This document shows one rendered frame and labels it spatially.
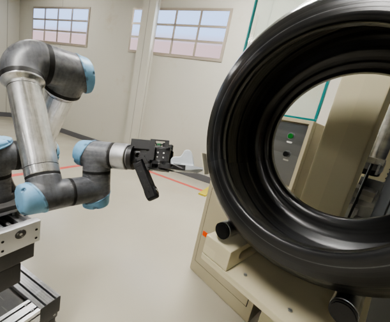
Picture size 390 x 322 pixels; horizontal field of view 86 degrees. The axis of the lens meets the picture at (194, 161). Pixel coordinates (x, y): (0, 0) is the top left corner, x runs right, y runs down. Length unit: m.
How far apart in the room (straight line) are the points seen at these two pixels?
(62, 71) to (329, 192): 0.92
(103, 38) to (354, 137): 5.27
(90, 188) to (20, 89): 0.30
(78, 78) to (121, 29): 4.56
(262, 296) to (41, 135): 0.66
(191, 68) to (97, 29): 2.49
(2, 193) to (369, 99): 1.28
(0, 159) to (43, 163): 0.42
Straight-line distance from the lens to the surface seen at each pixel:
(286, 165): 1.29
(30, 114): 0.67
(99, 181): 0.65
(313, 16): 0.50
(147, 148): 0.60
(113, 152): 0.61
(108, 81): 5.31
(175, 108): 4.17
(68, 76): 0.78
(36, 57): 0.75
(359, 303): 0.55
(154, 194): 0.58
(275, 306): 0.61
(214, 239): 0.62
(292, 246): 0.47
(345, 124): 0.83
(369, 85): 0.85
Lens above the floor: 1.18
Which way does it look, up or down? 12 degrees down
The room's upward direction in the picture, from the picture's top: 12 degrees clockwise
